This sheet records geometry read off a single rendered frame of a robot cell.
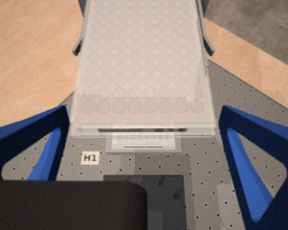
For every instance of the grey flat base plate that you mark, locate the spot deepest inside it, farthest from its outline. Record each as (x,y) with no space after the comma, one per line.
(211,202)

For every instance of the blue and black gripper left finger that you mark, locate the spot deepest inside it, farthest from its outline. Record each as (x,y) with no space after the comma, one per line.
(17,137)

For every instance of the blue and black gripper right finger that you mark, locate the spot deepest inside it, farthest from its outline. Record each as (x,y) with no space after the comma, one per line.
(259,210)

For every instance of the grey plate hotel rack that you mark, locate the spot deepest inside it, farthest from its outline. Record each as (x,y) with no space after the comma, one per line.
(202,7)

